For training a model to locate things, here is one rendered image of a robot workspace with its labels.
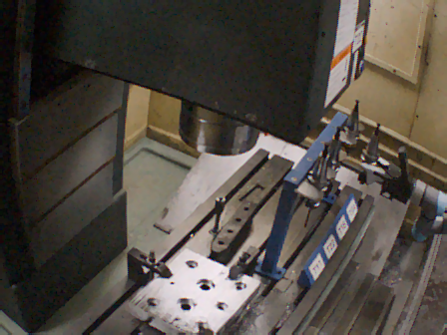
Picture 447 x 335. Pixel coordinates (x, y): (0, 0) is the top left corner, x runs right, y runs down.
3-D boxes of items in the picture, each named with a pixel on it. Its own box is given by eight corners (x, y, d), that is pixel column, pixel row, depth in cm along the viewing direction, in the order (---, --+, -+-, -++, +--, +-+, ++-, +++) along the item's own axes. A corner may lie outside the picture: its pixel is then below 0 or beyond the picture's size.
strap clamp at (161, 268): (173, 293, 152) (175, 257, 143) (167, 299, 149) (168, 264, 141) (134, 272, 156) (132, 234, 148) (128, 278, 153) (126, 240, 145)
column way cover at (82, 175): (118, 202, 181) (128, 55, 152) (38, 274, 145) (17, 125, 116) (107, 196, 183) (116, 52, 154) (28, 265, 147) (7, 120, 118)
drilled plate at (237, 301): (258, 292, 151) (261, 281, 148) (205, 352, 129) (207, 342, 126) (184, 260, 158) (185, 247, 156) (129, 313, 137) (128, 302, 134)
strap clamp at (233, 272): (253, 275, 162) (263, 238, 154) (230, 300, 152) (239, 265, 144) (242, 271, 163) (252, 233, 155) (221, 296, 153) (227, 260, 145)
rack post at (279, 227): (285, 271, 165) (311, 190, 148) (277, 281, 161) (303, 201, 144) (256, 259, 168) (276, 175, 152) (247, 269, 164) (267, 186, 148)
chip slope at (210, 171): (394, 239, 225) (412, 192, 211) (341, 344, 172) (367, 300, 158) (219, 166, 255) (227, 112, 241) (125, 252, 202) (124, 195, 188)
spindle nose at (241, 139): (216, 107, 129) (223, 60, 122) (274, 140, 121) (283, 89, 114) (161, 131, 118) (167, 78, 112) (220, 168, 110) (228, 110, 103)
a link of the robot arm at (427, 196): (439, 223, 155) (447, 204, 150) (415, 212, 158) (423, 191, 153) (442, 210, 161) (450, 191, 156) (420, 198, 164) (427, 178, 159)
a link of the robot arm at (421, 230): (435, 242, 164) (446, 219, 157) (412, 243, 163) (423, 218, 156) (431, 227, 170) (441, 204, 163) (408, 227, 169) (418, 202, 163)
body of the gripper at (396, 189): (377, 194, 164) (405, 208, 160) (384, 170, 159) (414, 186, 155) (382, 182, 170) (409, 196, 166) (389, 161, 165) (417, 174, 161)
